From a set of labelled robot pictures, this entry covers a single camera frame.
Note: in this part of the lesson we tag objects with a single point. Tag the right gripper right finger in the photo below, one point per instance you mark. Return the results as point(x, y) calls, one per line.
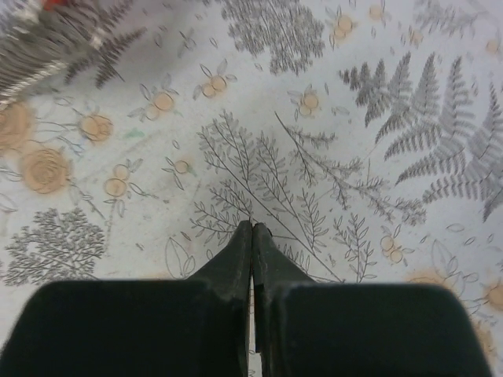
point(306, 328)

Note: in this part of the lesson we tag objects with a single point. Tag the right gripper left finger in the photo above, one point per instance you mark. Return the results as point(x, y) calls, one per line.
point(192, 327)

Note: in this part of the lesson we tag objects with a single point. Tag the red grey key organizer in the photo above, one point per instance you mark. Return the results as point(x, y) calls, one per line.
point(41, 38)

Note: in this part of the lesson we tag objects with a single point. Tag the floral table mat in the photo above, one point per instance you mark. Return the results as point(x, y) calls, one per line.
point(367, 135)

